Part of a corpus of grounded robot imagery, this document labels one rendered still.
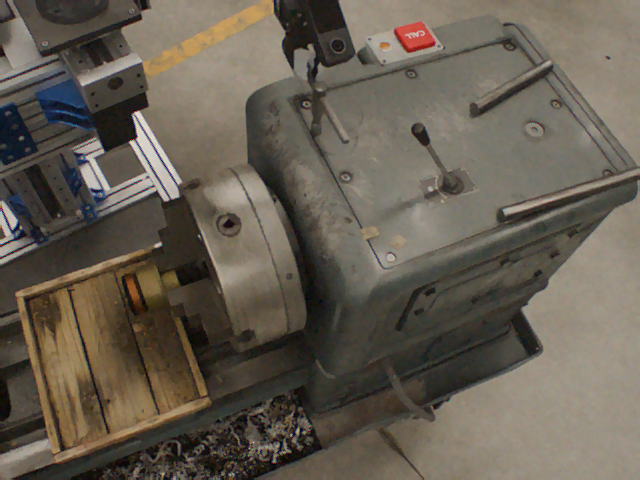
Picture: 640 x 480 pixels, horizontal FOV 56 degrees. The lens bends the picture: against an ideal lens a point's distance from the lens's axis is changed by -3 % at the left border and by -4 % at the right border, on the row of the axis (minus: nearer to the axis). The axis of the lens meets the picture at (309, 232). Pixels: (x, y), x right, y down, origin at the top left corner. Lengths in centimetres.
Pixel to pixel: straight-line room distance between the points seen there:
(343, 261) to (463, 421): 136
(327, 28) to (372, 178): 27
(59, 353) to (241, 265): 50
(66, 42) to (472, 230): 88
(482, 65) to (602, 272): 155
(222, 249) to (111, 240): 125
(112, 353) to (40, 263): 97
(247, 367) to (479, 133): 63
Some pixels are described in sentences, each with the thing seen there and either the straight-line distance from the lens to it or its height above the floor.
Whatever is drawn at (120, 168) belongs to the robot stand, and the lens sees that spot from 233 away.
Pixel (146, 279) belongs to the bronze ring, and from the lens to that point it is 107.
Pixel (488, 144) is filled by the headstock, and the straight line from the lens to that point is 110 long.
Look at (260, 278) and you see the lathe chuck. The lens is 97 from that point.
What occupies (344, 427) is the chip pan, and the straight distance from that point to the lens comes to 158.
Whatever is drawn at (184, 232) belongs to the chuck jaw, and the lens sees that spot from 106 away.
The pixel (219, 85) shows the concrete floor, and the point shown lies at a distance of 281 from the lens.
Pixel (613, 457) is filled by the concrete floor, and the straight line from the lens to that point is 239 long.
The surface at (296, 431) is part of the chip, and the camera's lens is 153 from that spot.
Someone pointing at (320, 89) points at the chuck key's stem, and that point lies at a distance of 95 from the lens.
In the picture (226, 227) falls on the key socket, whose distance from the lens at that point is 99.
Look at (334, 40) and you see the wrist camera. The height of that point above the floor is 149.
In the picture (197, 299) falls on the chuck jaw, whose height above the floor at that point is 111.
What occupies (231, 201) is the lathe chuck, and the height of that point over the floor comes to 124.
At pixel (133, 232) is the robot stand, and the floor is 21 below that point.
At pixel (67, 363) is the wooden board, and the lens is 131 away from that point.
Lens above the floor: 208
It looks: 61 degrees down
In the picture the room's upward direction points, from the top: 7 degrees clockwise
